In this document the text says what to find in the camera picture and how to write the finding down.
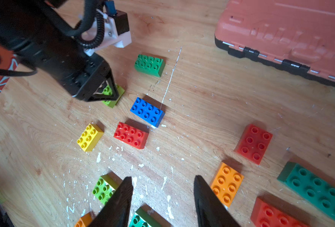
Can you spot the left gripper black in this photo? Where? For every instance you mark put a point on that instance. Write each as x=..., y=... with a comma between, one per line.
x=83, y=77

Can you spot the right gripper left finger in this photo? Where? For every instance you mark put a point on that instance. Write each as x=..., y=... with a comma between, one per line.
x=117, y=210

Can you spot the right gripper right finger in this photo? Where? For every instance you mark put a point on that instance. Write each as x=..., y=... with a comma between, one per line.
x=210, y=211

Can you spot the blue lego brick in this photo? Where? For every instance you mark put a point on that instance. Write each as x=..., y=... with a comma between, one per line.
x=147, y=112

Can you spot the yellow lego brick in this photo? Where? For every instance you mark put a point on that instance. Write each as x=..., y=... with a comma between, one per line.
x=90, y=137

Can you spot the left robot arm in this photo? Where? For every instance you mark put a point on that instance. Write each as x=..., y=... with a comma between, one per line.
x=35, y=32

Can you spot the green lego brick centre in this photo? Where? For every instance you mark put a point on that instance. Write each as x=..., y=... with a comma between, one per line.
x=142, y=219

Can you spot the lime lego brick centre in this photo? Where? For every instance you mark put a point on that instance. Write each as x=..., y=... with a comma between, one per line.
x=104, y=189

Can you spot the orange lego brick right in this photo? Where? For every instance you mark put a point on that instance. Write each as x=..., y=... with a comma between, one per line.
x=226, y=183

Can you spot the orange lego brick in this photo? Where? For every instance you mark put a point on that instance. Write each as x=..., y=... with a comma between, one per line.
x=84, y=221
x=226, y=183

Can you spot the orange lego brick front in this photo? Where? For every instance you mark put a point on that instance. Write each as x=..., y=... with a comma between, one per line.
x=84, y=221

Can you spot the dark green lego brick far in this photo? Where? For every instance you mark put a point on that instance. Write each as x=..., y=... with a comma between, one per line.
x=149, y=65

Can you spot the dark green lego brick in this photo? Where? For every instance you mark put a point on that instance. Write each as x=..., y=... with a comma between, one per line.
x=310, y=187
x=149, y=65

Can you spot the small red lego brick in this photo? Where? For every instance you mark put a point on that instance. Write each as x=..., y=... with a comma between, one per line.
x=253, y=143

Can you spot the dark green lego brick right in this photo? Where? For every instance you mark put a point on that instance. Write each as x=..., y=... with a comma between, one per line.
x=310, y=187

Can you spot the red plastic tool case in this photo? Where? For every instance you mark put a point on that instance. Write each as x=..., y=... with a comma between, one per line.
x=293, y=36

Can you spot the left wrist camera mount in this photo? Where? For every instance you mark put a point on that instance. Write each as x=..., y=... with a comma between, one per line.
x=117, y=32

